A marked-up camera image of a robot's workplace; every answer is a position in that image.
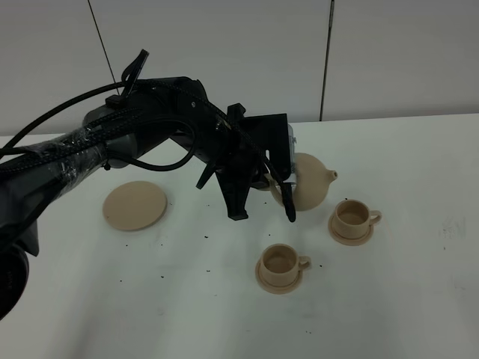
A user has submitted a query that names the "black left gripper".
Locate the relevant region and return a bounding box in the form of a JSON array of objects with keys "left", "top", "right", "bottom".
[{"left": 135, "top": 77, "right": 269, "bottom": 221}]

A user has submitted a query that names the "beige ceramic teapot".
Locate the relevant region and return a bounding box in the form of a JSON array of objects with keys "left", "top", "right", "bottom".
[{"left": 284, "top": 153, "right": 338, "bottom": 212}]

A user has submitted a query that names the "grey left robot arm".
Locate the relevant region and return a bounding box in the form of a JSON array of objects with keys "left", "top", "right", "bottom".
[{"left": 1, "top": 77, "right": 275, "bottom": 315}]

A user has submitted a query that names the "beige round teapot saucer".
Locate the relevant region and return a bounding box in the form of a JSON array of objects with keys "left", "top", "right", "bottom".
[{"left": 103, "top": 181, "right": 168, "bottom": 231}]

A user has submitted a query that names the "beige teacup near centre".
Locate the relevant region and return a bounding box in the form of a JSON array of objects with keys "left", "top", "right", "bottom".
[{"left": 258, "top": 244, "right": 311, "bottom": 287}]

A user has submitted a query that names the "beige teacup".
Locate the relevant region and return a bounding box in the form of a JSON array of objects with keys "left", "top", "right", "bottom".
[
  {"left": 333, "top": 200, "right": 382, "bottom": 239},
  {"left": 258, "top": 244, "right": 311, "bottom": 287}
]

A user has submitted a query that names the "beige saucer near centre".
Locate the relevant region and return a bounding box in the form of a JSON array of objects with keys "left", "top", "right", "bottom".
[{"left": 254, "top": 261, "right": 303, "bottom": 295}]

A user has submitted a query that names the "beige teacup far right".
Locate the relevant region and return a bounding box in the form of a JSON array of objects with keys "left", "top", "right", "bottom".
[{"left": 333, "top": 200, "right": 382, "bottom": 239}]

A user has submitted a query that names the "beige saucer far right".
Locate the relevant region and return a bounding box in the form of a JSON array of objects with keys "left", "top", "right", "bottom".
[{"left": 328, "top": 215, "right": 374, "bottom": 246}]

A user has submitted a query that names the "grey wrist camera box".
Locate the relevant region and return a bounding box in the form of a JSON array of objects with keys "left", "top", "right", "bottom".
[{"left": 241, "top": 114, "right": 296, "bottom": 184}]

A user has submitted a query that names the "black braided camera cable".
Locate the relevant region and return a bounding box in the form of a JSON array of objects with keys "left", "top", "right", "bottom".
[{"left": 0, "top": 49, "right": 297, "bottom": 223}]

